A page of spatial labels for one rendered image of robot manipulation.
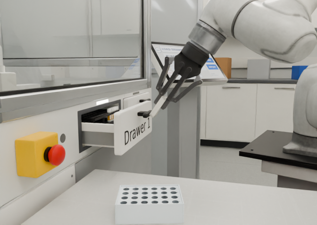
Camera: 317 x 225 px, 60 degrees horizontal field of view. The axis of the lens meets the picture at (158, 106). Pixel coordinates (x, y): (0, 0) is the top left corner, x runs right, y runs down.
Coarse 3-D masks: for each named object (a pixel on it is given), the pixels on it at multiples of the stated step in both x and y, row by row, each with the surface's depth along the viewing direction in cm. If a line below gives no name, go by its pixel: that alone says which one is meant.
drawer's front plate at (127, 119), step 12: (132, 108) 77; (144, 108) 88; (120, 120) 69; (132, 120) 77; (144, 120) 88; (120, 132) 69; (132, 132) 77; (144, 132) 89; (120, 144) 69; (132, 144) 78
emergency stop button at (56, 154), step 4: (56, 144) 52; (52, 148) 51; (56, 148) 51; (60, 148) 52; (52, 152) 50; (56, 152) 51; (60, 152) 52; (64, 152) 53; (48, 156) 52; (52, 156) 50; (56, 156) 51; (60, 156) 52; (64, 156) 53; (52, 160) 50; (56, 160) 51; (60, 160) 52; (52, 164) 51; (56, 164) 51
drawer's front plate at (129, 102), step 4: (148, 92) 127; (132, 96) 110; (136, 96) 111; (140, 96) 115; (144, 96) 121; (148, 96) 126; (124, 100) 101; (128, 100) 102; (132, 100) 106; (136, 100) 110; (124, 104) 101; (128, 104) 102; (132, 104) 106; (136, 104) 111; (124, 108) 102
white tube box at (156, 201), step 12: (120, 192) 54; (132, 192) 54; (144, 192) 55; (156, 192) 55; (168, 192) 54; (180, 192) 54; (120, 204) 49; (132, 204) 49; (144, 204) 49; (156, 204) 49; (168, 204) 49; (180, 204) 49; (120, 216) 49; (132, 216) 49; (144, 216) 49; (156, 216) 49; (168, 216) 50; (180, 216) 50
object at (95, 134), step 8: (88, 128) 73; (96, 128) 72; (104, 128) 72; (112, 128) 71; (88, 136) 73; (96, 136) 72; (104, 136) 72; (112, 136) 71; (88, 144) 74; (96, 144) 73; (104, 144) 72; (112, 144) 72
